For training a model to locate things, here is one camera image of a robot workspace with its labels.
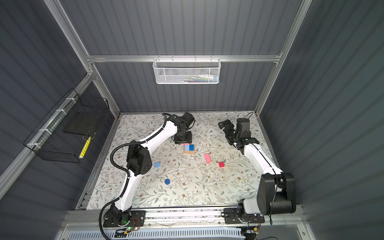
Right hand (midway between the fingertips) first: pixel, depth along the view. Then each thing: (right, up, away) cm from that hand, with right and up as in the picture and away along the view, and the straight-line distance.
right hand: (223, 128), depth 86 cm
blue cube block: (-19, -13, +10) cm, 25 cm away
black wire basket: (-80, -2, -15) cm, 82 cm away
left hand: (-21, -9, +7) cm, 24 cm away
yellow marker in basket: (-67, -12, -20) cm, 71 cm away
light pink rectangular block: (-23, -10, +9) cm, 26 cm away
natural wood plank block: (-23, -15, +12) cm, 30 cm away
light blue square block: (-22, -13, +10) cm, 27 cm away
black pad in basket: (-75, +3, -9) cm, 76 cm away
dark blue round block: (-32, -31, -1) cm, 45 cm away
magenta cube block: (0, -22, +6) cm, 23 cm away
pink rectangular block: (-8, -19, +10) cm, 23 cm away
